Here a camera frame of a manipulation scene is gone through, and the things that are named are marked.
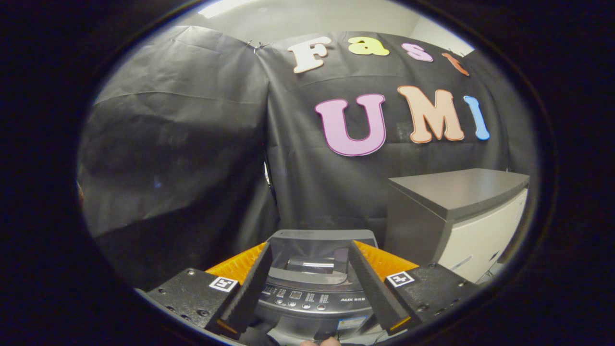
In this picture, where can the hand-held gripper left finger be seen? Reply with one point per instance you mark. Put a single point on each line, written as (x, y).
(252, 288)

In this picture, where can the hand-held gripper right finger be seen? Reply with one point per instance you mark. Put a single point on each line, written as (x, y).
(372, 288)

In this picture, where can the grey washing machine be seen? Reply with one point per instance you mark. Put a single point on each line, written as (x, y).
(312, 302)

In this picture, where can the black backdrop cloth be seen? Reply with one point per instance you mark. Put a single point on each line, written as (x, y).
(192, 144)

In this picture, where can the white cabinet with dark frame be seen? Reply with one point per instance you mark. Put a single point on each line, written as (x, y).
(456, 192)

